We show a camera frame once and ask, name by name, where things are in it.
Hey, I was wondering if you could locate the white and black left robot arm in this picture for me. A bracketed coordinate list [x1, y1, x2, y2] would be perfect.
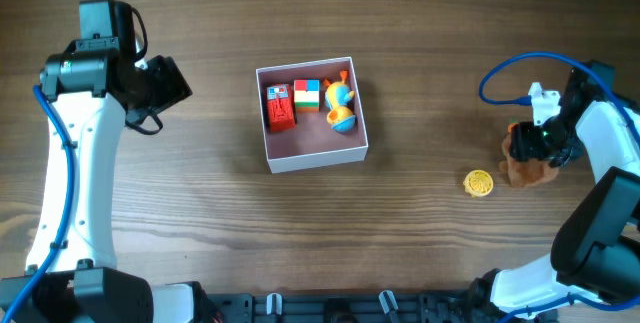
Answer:
[1, 0, 217, 322]

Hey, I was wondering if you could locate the blue and orange toy figure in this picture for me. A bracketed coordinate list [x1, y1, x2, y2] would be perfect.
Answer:
[323, 70, 356, 133]

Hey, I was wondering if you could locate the white box with pink interior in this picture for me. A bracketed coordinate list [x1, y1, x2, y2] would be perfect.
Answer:
[256, 57, 369, 173]

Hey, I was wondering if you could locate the red toy robot car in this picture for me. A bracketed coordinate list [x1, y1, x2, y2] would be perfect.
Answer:
[266, 84, 296, 133]

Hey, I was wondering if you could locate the colourful puzzle cube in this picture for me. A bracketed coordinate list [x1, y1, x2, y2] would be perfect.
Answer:
[294, 79, 320, 113]

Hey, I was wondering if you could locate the blue cable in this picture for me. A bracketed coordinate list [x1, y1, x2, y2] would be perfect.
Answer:
[0, 84, 77, 323]
[478, 51, 640, 323]

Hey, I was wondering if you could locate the yellow round plastic toy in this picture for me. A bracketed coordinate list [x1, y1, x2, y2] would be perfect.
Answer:
[463, 170, 494, 197]

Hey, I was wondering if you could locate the brown plush toy with carrot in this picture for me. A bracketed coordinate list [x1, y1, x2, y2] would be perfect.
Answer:
[499, 123, 560, 188]

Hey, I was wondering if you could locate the blue left cable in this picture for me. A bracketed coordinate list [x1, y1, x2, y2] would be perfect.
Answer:
[0, 84, 77, 323]

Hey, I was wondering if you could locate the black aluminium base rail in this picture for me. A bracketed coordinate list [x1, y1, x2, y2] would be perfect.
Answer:
[209, 290, 507, 323]

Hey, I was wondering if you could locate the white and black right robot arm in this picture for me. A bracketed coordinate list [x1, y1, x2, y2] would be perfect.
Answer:
[448, 53, 639, 322]

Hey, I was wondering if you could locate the blue right cable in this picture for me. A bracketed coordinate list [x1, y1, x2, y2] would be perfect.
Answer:
[478, 51, 640, 323]

